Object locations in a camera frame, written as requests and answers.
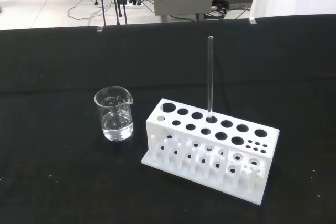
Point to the white test tube rack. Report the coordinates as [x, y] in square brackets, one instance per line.
[157, 129]

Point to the clear glass rod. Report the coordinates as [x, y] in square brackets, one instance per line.
[210, 77]

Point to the glass beaker with water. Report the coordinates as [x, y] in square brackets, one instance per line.
[115, 129]

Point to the clear plastic cloth clip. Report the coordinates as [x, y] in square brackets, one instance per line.
[99, 29]
[252, 20]

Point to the white power strip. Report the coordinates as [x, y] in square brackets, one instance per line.
[134, 4]

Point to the black bench cloth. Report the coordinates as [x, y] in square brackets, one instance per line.
[52, 77]

